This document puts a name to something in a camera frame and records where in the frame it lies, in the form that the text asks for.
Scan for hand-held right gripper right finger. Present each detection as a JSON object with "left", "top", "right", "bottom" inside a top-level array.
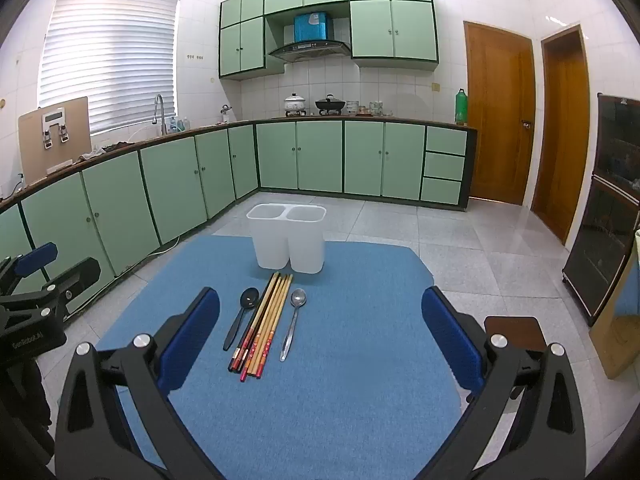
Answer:
[{"left": 421, "top": 286, "right": 587, "bottom": 480}]

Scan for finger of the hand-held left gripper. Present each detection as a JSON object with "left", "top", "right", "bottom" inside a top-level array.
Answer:
[
  {"left": 27, "top": 257, "right": 102, "bottom": 318},
  {"left": 0, "top": 241, "right": 57, "bottom": 297}
]

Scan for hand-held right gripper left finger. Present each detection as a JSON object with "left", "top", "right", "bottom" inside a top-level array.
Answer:
[{"left": 55, "top": 287, "right": 226, "bottom": 480}]

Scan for black plastic spoon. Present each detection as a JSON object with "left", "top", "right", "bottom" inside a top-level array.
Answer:
[{"left": 223, "top": 287, "right": 260, "bottom": 352}]

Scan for white two-compartment utensil holder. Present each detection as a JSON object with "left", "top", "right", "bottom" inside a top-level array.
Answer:
[{"left": 246, "top": 203, "right": 328, "bottom": 275}]

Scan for person's left forearm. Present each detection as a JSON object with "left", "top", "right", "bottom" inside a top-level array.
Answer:
[{"left": 0, "top": 360, "right": 56, "bottom": 471}]

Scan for brown wooden stool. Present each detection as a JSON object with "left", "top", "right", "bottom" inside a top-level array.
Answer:
[{"left": 484, "top": 316, "right": 547, "bottom": 361}]

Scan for blue table mat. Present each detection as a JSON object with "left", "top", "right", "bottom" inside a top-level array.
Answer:
[{"left": 60, "top": 236, "right": 463, "bottom": 480}]

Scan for silver metal spoon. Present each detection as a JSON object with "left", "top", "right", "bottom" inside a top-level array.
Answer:
[{"left": 279, "top": 288, "right": 307, "bottom": 362}]

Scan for brown cardboard board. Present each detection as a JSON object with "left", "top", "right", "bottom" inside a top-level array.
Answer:
[{"left": 18, "top": 96, "right": 92, "bottom": 186}]

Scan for white device on board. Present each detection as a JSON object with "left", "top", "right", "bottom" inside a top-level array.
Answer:
[{"left": 42, "top": 108, "right": 69, "bottom": 149}]

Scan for metal kitchen faucet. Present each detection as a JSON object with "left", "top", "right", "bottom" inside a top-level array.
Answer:
[{"left": 152, "top": 94, "right": 168, "bottom": 136}]

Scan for dark glass-front cabinet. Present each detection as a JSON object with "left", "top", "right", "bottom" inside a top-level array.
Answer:
[{"left": 562, "top": 93, "right": 640, "bottom": 328}]

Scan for white window blinds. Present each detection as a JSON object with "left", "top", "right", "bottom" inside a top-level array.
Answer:
[{"left": 37, "top": 0, "right": 181, "bottom": 136}]

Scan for green base cabinets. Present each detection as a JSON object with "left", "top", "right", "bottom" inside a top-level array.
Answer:
[{"left": 0, "top": 116, "right": 478, "bottom": 301}]

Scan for plain wooden door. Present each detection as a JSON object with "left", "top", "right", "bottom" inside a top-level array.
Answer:
[{"left": 531, "top": 24, "right": 598, "bottom": 246}]

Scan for black wok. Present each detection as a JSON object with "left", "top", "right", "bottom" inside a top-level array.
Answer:
[{"left": 315, "top": 94, "right": 347, "bottom": 115}]

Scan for black range hood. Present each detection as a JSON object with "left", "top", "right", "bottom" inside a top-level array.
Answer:
[{"left": 267, "top": 40, "right": 352, "bottom": 64}]

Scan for blue box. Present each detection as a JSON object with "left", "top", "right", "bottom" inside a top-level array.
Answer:
[{"left": 293, "top": 11, "right": 335, "bottom": 42}]

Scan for wooden door with handle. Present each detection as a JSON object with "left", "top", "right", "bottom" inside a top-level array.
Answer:
[{"left": 464, "top": 21, "right": 537, "bottom": 206}]

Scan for green wall cabinets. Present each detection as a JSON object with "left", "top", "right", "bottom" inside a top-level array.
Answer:
[{"left": 218, "top": 0, "right": 440, "bottom": 81}]

